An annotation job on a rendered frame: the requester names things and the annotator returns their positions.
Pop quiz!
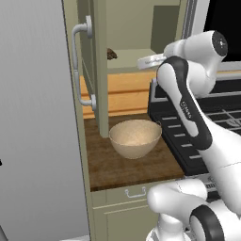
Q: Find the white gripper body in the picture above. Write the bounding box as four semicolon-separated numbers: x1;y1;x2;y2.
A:
136;53;168;71

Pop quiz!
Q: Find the brown bread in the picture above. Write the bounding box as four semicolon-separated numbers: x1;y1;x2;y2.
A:
106;47;119;61

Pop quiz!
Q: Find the beige cabinet door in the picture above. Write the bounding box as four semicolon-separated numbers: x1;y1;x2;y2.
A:
93;204;162;241
75;0;110;139

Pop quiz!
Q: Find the beige basket bowl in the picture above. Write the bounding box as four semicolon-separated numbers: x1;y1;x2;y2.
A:
108;119;163;160

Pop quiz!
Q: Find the beige lower cabinet door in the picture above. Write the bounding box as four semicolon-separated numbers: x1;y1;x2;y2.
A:
93;204;162;241

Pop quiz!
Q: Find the black stove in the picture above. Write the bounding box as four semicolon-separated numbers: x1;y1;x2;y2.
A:
147;72;241;202

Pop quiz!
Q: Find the black and silver microwave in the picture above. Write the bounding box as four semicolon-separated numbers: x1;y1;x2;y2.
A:
181;0;241;72

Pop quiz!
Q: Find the grey fridge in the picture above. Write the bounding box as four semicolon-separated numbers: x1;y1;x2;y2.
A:
0;0;91;241

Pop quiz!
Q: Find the beige drawer front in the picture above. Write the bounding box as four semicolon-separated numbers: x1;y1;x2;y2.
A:
90;180;165;211

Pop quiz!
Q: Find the beige open wall cabinet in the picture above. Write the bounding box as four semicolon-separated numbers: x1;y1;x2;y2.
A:
105;0;189;75

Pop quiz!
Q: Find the grey cabinet door handle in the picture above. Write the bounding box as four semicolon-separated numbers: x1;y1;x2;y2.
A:
71;15;98;112

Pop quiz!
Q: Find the grey drawer handle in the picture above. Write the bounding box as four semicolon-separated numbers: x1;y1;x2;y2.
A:
124;186;148;199

